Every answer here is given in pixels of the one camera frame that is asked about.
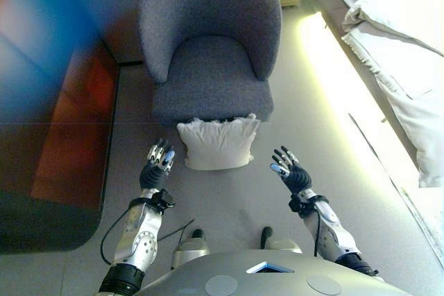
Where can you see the grey fabric armchair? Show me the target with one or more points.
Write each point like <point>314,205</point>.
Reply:
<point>211,32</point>

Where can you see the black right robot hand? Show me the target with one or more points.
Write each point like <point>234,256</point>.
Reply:
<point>296,176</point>

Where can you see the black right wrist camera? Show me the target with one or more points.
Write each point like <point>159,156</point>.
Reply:
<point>297,203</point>

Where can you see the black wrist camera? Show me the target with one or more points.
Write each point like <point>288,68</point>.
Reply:
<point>163,199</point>
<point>297,203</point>

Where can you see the silver left robot leg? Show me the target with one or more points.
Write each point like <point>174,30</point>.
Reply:
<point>190,249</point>

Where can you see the brown wooden cabinet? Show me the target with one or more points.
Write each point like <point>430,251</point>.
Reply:
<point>69,136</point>

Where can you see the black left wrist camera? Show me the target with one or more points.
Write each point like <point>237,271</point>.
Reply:
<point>163,199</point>

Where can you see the white fringed cushion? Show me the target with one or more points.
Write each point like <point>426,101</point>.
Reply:
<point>218,143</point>

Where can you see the silver right robot leg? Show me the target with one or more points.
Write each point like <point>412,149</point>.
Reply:
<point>282,245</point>

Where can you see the grey robot torso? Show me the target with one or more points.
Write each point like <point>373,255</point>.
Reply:
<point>263,278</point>

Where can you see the glowing bed light strip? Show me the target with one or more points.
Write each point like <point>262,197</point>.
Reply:
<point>340,84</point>

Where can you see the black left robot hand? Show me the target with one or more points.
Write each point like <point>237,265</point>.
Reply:
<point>154,174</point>

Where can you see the silver robot leg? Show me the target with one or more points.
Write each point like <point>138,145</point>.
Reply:
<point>190,249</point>
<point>282,245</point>

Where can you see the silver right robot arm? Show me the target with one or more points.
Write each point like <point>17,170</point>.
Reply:
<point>329,233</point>

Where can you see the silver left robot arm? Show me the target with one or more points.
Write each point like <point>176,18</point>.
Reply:
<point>142,240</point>

